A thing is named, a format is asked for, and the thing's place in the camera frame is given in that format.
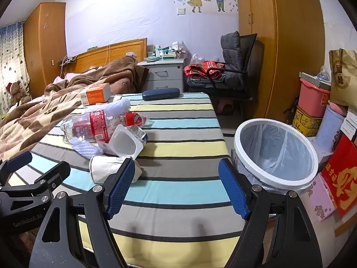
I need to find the light blue cylinder box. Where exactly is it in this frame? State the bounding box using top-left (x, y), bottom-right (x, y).
top-left (315, 107), bottom-right (346, 153)

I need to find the wooden wardrobe with star stickers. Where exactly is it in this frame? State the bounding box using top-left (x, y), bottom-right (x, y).
top-left (23, 2), bottom-right (67, 86)

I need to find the pink flowered box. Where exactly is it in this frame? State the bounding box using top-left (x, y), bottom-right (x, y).
top-left (307, 173), bottom-right (336, 222)

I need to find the tall wooden wardrobe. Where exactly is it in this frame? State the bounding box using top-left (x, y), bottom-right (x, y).
top-left (236, 0), bottom-right (327, 123)

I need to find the grey bedside cabinet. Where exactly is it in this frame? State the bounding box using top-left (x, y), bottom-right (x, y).
top-left (137, 57), bottom-right (186, 94)

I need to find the white foam fruit net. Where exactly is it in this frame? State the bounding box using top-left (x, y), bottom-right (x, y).
top-left (72, 138), bottom-right (104, 157)
top-left (104, 97), bottom-right (131, 115)

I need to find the beige patterned blanket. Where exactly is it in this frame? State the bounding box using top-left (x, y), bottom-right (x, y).
top-left (0, 85), bottom-right (84, 162)

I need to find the white flat box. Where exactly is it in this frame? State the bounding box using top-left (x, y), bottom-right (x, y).
top-left (314, 135), bottom-right (335, 158)

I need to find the brown teddy bear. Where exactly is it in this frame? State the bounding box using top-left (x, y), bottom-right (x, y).
top-left (6, 80), bottom-right (32, 105)

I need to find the red gift box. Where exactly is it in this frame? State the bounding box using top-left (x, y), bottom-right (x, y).
top-left (321, 137), bottom-right (357, 218)

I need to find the black mesh chair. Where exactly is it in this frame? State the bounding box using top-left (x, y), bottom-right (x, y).
top-left (187, 33), bottom-right (264, 104)

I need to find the clear plastic bag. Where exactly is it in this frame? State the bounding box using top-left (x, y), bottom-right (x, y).
top-left (316, 65), bottom-right (332, 81)

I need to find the red plaid bag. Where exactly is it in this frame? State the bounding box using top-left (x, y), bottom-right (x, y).
top-left (183, 61), bottom-right (226, 83)

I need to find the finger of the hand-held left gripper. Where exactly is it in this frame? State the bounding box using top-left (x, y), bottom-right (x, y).
top-left (0, 151), bottom-right (33, 186)
top-left (33, 160), bottom-right (71, 201)

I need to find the orange and white carton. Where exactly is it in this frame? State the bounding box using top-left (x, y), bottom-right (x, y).
top-left (80, 83), bottom-right (111, 106)

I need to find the yellow patterned box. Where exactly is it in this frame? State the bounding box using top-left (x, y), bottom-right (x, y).
top-left (291, 105), bottom-right (324, 137)

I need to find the pink bed sheet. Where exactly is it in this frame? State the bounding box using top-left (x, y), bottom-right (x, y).
top-left (53, 73), bottom-right (84, 84)

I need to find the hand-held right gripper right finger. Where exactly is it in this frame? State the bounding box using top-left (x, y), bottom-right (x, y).
top-left (218, 158), bottom-right (324, 268)

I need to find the grey chair cushion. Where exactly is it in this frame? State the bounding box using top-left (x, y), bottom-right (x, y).
top-left (187, 31), bottom-right (249, 90)

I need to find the gold paper bag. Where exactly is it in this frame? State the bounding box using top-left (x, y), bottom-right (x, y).
top-left (328, 49), bottom-right (357, 108)

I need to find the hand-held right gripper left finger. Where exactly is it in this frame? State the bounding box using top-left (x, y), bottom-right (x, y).
top-left (29, 158), bottom-right (136, 268)

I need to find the white plastic bag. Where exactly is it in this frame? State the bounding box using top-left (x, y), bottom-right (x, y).
top-left (190, 54), bottom-right (207, 66)

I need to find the striped tablecloth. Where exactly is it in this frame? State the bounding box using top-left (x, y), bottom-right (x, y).
top-left (6, 93), bottom-right (247, 268)

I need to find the clear plastic bottle red label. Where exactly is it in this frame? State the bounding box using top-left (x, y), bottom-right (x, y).
top-left (60, 110), bottom-right (151, 146)

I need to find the striped flat box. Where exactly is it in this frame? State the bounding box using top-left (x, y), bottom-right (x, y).
top-left (299, 72), bottom-right (332, 88)

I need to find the white round bin with liner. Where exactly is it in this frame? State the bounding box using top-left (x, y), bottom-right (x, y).
top-left (234, 119), bottom-right (319, 193)

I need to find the group of small medicine boxes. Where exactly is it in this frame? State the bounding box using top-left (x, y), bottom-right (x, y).
top-left (145, 42), bottom-right (187, 62)

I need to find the brown blanket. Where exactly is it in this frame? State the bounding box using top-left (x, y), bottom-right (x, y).
top-left (67, 56), bottom-right (149, 95)

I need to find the spotted curtain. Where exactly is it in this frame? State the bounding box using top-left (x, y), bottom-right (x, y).
top-left (0, 21), bottom-right (31, 112)

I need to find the white yogurt cup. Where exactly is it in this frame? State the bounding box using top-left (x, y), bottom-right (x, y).
top-left (96, 124), bottom-right (148, 159)

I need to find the wooden headboard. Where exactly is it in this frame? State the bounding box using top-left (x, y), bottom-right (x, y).
top-left (60, 38), bottom-right (148, 74)

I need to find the dark blue glasses case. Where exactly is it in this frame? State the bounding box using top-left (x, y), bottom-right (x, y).
top-left (142, 88), bottom-right (180, 101)

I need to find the pink plastic bucket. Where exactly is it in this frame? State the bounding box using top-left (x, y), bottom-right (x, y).
top-left (298, 78), bottom-right (331, 118)

